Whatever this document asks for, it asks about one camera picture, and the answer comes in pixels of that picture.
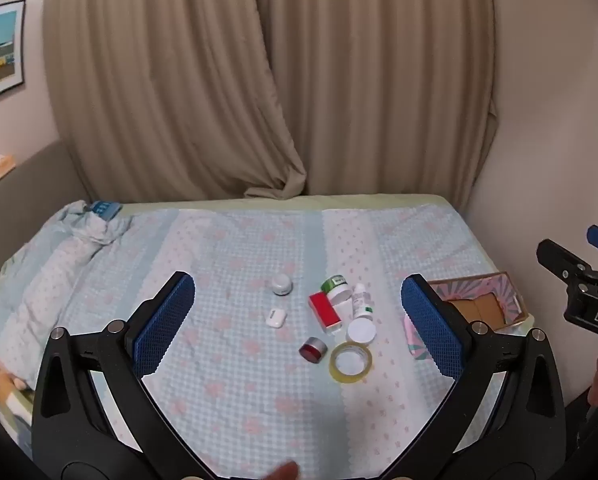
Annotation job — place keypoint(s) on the small cream figurine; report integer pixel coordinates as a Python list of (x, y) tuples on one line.
[(2, 166)]

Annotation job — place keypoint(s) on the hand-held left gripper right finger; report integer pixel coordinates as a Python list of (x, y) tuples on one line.
[(431, 330)]

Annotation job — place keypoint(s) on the white round jar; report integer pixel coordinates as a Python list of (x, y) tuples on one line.
[(282, 285)]

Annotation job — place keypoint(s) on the grey upholstered headboard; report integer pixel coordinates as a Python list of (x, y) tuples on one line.
[(29, 195)]

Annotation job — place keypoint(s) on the yellow tape roll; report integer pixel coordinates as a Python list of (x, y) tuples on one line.
[(350, 379)]

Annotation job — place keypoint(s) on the red carton box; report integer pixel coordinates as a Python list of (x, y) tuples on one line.
[(324, 311)]

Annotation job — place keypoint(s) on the white plastic bottle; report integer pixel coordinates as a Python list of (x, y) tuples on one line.
[(362, 302)]

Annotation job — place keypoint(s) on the patterned cardboard box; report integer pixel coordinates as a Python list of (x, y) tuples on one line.
[(484, 305)]

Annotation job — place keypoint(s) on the blue pink patterned blanket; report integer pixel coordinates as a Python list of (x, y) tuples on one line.
[(229, 410)]

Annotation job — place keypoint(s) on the small blue packet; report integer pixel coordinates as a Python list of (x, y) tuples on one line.
[(104, 209)]

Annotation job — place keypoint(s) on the sage green and white jar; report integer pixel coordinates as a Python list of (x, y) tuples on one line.
[(361, 331)]

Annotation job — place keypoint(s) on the colourful plush toy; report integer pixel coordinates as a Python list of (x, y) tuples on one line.
[(9, 390)]

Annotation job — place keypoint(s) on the person's left hand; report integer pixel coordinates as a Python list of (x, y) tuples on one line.
[(284, 472)]

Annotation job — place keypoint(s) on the white earbuds case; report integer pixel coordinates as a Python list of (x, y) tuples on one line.
[(275, 317)]

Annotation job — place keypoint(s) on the red lidded silver jar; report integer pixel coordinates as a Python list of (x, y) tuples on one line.
[(313, 350)]

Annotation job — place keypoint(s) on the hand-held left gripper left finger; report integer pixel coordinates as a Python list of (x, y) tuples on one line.
[(164, 325)]

